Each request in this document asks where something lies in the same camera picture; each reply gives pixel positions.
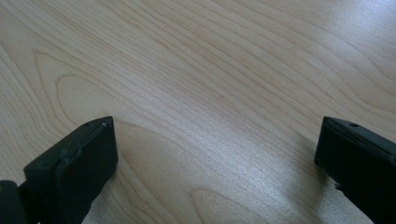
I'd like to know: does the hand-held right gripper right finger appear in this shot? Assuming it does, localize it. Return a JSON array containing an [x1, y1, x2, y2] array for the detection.
[[313, 116, 396, 224]]

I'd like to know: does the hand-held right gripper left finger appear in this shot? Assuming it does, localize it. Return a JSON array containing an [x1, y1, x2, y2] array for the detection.
[[23, 116, 120, 224]]

